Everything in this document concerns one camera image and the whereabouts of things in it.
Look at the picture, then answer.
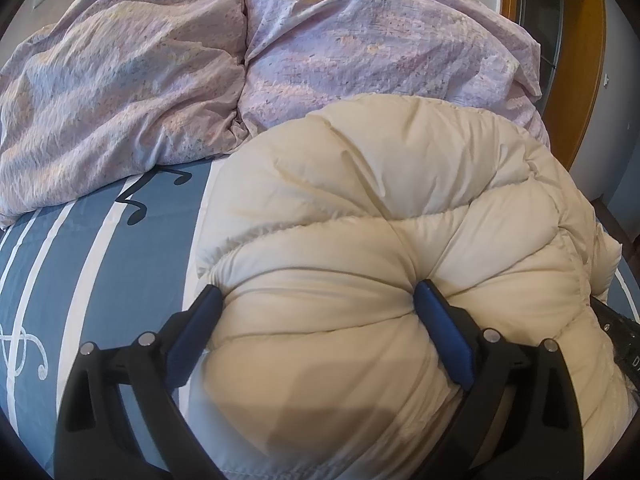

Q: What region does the blue white striped bed sheet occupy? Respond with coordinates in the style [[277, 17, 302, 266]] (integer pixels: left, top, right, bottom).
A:
[[1, 160, 221, 471]]

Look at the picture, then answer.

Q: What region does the dark glass door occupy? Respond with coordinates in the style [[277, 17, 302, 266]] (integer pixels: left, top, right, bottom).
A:
[[518, 0, 564, 114]]

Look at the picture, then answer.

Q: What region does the beige quilted down jacket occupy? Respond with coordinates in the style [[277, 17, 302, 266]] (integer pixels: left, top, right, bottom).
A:
[[196, 94, 636, 479]]

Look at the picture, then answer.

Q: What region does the lilac floral duvet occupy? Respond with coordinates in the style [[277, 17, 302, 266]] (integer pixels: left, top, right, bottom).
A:
[[1, 0, 549, 226]]

